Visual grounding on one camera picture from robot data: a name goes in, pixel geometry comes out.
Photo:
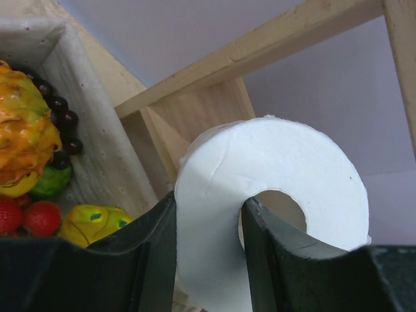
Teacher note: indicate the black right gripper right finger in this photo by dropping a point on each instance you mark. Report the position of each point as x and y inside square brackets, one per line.
[290, 271]

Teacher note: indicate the red toy strawberry cluster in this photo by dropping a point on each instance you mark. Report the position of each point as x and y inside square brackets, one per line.
[39, 219]

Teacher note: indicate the wooden shelf unit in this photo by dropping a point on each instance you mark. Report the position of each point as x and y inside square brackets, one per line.
[301, 27]

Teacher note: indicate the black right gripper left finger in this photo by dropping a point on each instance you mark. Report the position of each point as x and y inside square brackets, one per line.
[132, 269]

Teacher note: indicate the dark purple toy grapes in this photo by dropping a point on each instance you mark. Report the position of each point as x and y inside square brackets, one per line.
[63, 118]

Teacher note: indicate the orange toy pineapple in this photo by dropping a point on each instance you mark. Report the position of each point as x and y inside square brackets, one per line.
[28, 136]

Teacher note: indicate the wicker basket with liner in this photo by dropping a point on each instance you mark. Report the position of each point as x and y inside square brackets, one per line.
[108, 172]

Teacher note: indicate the yellow toy mango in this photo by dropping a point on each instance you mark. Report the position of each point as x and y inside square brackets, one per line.
[22, 187]

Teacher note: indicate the floral paper roll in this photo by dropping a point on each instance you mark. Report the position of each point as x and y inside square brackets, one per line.
[230, 163]

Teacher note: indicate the yellow toy banana bunch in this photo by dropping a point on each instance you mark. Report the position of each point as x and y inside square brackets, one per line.
[86, 224]

